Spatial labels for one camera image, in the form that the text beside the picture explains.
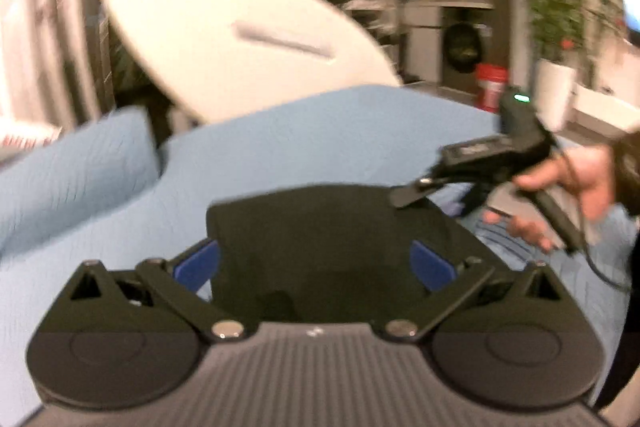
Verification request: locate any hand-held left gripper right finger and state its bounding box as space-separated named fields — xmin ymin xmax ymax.
xmin=385 ymin=239 xmax=571 ymax=340

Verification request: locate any tall white planter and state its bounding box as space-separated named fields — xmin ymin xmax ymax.
xmin=535 ymin=59 xmax=578 ymax=132

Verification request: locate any leafy green plant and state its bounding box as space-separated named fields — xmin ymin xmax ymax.
xmin=520 ymin=0 xmax=621 ymax=62

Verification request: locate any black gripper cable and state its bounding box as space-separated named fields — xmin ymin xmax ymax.
xmin=552 ymin=147 xmax=633 ymax=293

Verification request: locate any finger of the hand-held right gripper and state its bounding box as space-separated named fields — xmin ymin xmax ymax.
xmin=457 ymin=182 xmax=493 ymax=219
xmin=389 ymin=174 xmax=451 ymax=208

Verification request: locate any red plastic bucket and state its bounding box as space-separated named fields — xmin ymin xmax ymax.
xmin=475 ymin=63 xmax=511 ymax=112

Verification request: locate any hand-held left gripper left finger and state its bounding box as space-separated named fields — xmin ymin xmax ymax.
xmin=67 ymin=237 xmax=248 ymax=341

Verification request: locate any blue textured mattress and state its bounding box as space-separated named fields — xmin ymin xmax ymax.
xmin=0 ymin=84 xmax=640 ymax=427

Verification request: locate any blue textured pillow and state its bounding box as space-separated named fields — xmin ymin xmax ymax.
xmin=0 ymin=107 xmax=163 ymax=258

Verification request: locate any white curtain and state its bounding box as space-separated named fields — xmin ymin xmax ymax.
xmin=0 ymin=0 xmax=101 ymax=128

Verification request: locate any person's right hand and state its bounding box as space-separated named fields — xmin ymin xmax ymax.
xmin=482 ymin=144 xmax=623 ymax=253

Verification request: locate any grey washing machine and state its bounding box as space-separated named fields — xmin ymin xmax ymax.
xmin=440 ymin=4 xmax=496 ymax=90

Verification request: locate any black jacket with striped lining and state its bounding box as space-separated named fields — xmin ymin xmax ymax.
xmin=206 ymin=184 xmax=506 ymax=325

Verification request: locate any white television console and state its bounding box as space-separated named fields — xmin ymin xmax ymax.
xmin=572 ymin=82 xmax=640 ymax=140

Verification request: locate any person's dark clothing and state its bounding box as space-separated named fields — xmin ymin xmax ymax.
xmin=595 ymin=297 xmax=640 ymax=413

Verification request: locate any white cabinet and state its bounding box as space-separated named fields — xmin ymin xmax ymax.
xmin=407 ymin=4 xmax=446 ymax=82

